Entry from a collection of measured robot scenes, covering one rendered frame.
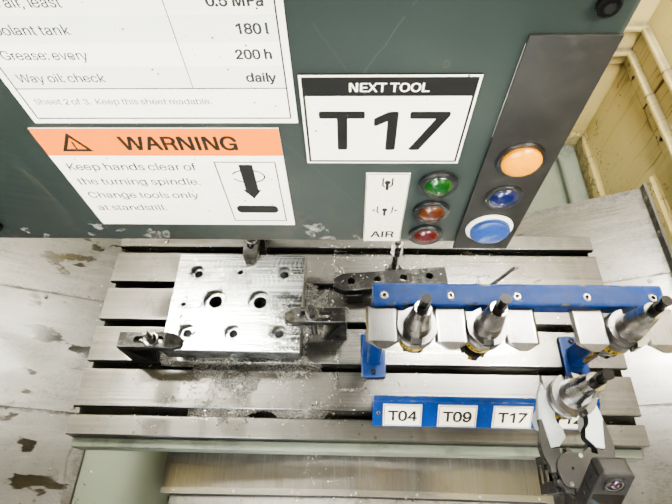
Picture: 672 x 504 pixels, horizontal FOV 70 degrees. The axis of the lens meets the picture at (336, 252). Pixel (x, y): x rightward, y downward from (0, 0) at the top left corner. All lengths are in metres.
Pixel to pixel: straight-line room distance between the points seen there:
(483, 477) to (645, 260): 0.70
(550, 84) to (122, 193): 0.29
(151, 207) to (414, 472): 0.94
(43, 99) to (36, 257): 1.35
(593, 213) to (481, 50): 1.31
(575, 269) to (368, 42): 1.10
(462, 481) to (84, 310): 1.12
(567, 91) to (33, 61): 0.28
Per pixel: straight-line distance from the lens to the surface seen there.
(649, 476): 1.34
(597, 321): 0.88
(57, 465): 1.49
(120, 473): 1.45
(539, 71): 0.28
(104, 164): 0.36
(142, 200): 0.39
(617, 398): 1.21
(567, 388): 0.78
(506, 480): 1.26
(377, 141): 0.30
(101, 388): 1.20
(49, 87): 0.32
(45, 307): 1.59
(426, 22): 0.26
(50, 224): 0.45
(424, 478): 1.20
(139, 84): 0.30
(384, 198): 0.35
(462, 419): 1.05
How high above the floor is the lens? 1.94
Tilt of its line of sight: 59 degrees down
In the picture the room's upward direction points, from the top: 3 degrees counter-clockwise
